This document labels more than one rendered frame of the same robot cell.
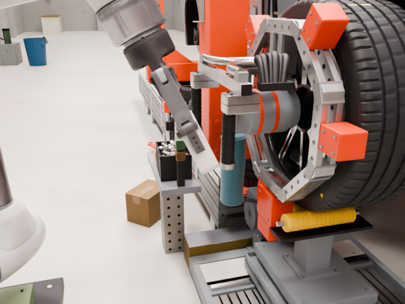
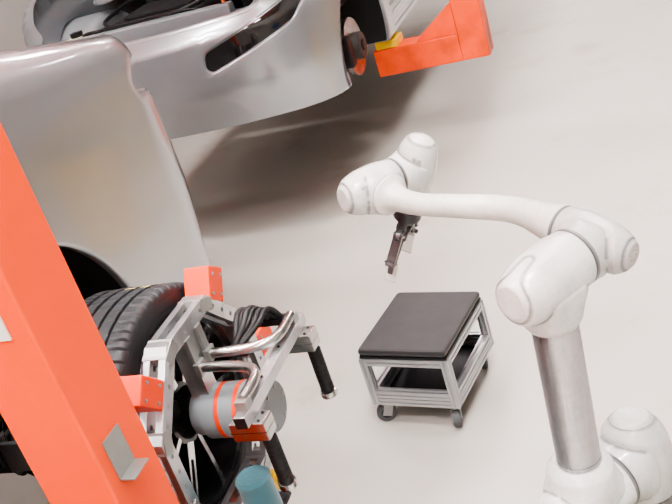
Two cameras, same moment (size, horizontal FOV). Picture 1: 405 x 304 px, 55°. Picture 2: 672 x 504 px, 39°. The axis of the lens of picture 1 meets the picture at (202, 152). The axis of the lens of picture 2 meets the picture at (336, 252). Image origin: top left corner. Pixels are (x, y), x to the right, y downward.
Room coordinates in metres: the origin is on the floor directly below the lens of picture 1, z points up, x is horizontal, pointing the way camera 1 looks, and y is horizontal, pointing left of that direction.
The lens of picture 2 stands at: (2.50, 1.37, 2.11)
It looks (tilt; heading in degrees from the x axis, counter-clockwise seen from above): 25 degrees down; 220
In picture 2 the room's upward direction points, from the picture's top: 18 degrees counter-clockwise
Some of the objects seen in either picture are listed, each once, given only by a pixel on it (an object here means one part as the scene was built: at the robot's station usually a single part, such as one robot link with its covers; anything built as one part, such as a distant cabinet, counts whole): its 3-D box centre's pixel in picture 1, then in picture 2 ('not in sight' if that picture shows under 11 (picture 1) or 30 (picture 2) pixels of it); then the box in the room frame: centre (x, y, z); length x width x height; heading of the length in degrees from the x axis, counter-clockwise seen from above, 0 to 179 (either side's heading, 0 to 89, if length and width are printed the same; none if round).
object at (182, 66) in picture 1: (191, 60); not in sight; (3.59, 0.09, 0.69); 0.52 x 0.17 x 0.35; 105
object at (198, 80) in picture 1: (204, 79); (252, 425); (1.30, -0.01, 0.93); 0.09 x 0.05 x 0.05; 105
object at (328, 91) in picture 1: (281, 109); (213, 410); (1.19, -0.25, 0.85); 0.54 x 0.07 x 0.54; 15
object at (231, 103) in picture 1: (240, 101); (298, 339); (0.97, -0.10, 0.93); 0.09 x 0.05 x 0.05; 105
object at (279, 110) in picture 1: (260, 111); (238, 408); (1.17, -0.18, 0.85); 0.21 x 0.14 x 0.14; 105
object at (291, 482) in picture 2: (196, 108); (278, 459); (1.29, 0.02, 0.83); 0.04 x 0.04 x 0.16
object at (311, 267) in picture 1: (313, 243); not in sight; (1.24, -0.41, 0.32); 0.40 x 0.30 x 0.28; 15
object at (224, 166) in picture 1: (228, 139); (321, 370); (0.97, -0.07, 0.83); 0.04 x 0.04 x 0.16
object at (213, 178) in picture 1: (175, 126); not in sight; (2.86, 0.21, 0.28); 2.47 x 0.09 x 0.22; 15
